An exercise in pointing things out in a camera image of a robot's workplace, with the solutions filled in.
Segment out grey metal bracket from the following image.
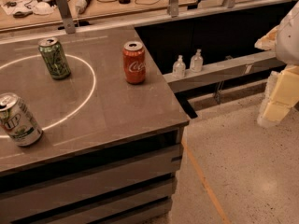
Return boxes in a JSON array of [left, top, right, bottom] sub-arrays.
[[55, 0, 76, 34], [167, 0, 178, 17]]

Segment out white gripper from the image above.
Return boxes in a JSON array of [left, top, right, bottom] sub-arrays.
[[254, 2, 299, 128]]

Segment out clear sanitizer bottle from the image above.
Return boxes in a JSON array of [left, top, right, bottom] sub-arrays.
[[172, 55, 186, 78], [190, 49, 203, 72]]

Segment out red Coca-Cola can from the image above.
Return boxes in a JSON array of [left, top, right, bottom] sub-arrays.
[[122, 41, 146, 84]]

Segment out clear sanitizer bottle right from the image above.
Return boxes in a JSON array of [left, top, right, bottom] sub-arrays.
[[190, 49, 203, 72]]

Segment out clear sanitizer bottle left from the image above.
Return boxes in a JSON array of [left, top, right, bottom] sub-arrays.
[[172, 55, 186, 78]]

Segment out green soda can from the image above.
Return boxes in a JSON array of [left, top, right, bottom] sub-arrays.
[[38, 37, 71, 79]]

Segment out white handheld tool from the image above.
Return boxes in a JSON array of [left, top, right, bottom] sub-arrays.
[[75, 0, 92, 14]]

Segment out grey drawer cabinet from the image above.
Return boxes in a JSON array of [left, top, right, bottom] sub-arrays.
[[0, 126, 185, 224]]

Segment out silver 7up can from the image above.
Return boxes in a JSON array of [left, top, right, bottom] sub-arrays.
[[0, 92, 43, 147]]

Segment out white face mask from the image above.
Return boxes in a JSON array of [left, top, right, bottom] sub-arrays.
[[32, 2, 54, 15]]

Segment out grey metal bracket left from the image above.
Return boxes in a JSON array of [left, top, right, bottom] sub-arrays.
[[55, 0, 76, 34]]

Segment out grey metal bracket middle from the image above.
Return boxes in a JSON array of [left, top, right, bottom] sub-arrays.
[[167, 0, 178, 17]]

